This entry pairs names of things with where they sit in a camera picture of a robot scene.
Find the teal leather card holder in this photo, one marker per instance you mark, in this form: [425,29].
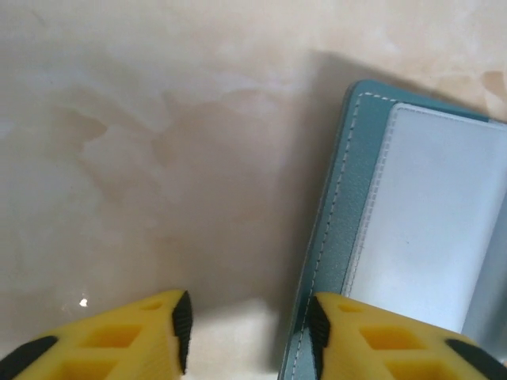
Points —
[428,198]

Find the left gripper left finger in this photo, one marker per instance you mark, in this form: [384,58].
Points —
[130,348]

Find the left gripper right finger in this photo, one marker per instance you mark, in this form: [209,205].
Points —
[376,348]

